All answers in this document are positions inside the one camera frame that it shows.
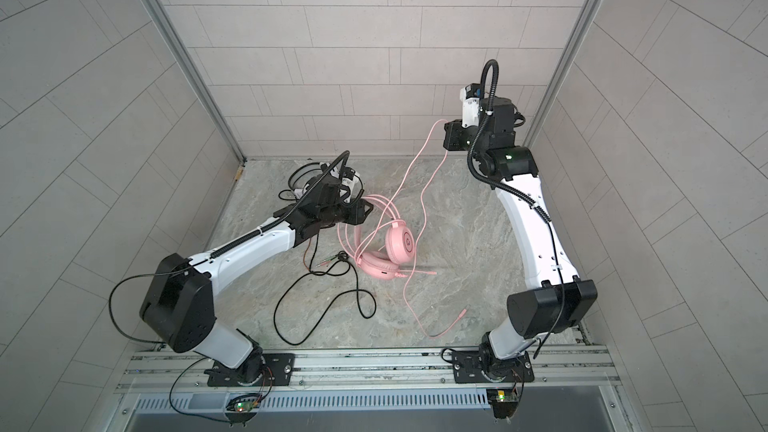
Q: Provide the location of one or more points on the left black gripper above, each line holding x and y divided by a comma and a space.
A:
357, 212

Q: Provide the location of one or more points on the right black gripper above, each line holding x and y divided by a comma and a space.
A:
455, 131

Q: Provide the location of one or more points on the pink headphones with cable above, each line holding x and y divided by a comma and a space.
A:
391, 249

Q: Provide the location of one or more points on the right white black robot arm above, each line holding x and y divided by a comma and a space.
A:
555, 297

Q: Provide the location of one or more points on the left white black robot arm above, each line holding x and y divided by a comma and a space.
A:
179, 305

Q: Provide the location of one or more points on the left circuit board green led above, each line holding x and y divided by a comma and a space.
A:
247, 403

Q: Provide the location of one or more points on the right circuit board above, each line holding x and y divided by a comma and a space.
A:
503, 402

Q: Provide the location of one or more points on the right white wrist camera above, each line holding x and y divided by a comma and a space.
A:
470, 97

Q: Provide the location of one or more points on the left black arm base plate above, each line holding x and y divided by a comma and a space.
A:
267, 369

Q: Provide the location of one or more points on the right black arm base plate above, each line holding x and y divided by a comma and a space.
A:
475, 367

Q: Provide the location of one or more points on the aluminium mounting rail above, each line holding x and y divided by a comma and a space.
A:
368, 369

